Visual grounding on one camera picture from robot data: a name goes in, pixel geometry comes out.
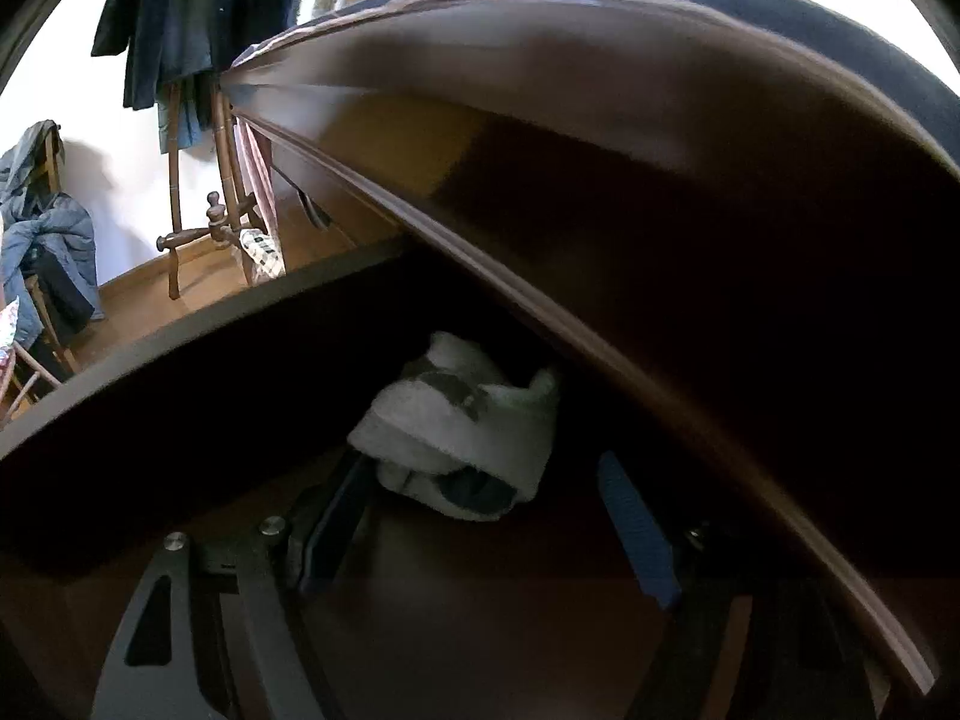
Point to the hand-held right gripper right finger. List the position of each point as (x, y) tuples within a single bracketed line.
[(637, 532)]

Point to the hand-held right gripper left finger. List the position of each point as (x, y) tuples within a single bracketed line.
[(337, 517)]

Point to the white grey sock roll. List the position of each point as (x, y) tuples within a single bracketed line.
[(465, 427)]

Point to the wide wooden drawer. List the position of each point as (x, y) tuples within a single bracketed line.
[(187, 405)]

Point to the checkered cloth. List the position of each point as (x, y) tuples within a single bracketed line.
[(264, 255)]

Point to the wooden coat rack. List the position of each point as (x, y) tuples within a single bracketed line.
[(174, 240)]

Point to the dark wooden dresser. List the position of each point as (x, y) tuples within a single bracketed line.
[(600, 165)]

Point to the floral cushion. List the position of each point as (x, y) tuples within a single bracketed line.
[(7, 322)]

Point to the blue padded jacket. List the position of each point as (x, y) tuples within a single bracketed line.
[(60, 240)]

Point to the teal hanging garment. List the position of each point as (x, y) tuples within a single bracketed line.
[(187, 127)]

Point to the wooden chair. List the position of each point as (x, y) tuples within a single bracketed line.
[(54, 165)]

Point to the dark hanging clothes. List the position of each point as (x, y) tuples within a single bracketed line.
[(187, 15)]

